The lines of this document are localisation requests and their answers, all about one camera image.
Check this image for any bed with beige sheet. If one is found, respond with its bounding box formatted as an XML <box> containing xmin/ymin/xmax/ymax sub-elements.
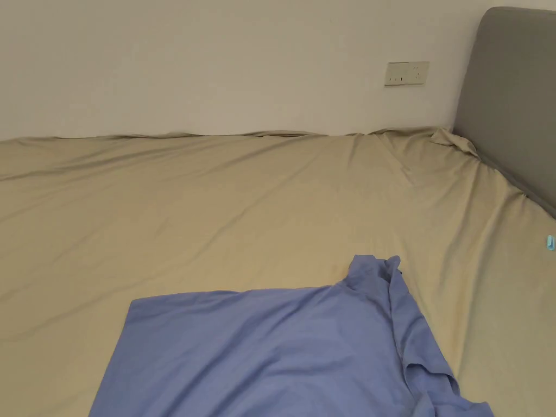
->
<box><xmin>0</xmin><ymin>126</ymin><xmax>556</xmax><ymax>417</ymax></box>

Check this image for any blue shirt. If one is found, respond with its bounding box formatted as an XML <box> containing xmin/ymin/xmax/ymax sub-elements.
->
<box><xmin>88</xmin><ymin>254</ymin><xmax>495</xmax><ymax>417</ymax></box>

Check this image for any grey padded headboard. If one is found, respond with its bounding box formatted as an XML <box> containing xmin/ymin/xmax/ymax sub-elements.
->
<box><xmin>451</xmin><ymin>6</ymin><xmax>556</xmax><ymax>219</ymax></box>

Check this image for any white wall socket panel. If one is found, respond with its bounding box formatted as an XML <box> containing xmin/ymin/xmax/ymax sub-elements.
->
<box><xmin>384</xmin><ymin>61</ymin><xmax>431</xmax><ymax>87</ymax></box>

